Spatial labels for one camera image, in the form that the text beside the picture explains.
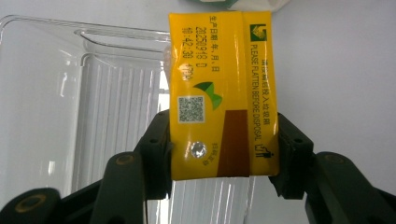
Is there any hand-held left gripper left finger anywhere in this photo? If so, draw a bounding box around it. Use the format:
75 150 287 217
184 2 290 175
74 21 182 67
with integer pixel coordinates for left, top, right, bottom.
135 108 174 201

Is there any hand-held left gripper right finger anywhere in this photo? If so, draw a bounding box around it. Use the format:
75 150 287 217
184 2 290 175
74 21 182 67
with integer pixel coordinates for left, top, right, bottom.
268 111 315 201

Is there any yellow juice carton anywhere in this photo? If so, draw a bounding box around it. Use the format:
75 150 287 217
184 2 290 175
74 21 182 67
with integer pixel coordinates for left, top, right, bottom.
167 10 280 181

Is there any clear plastic tray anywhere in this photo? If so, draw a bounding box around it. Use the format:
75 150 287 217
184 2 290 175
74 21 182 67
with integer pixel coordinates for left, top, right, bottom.
0 14 260 224

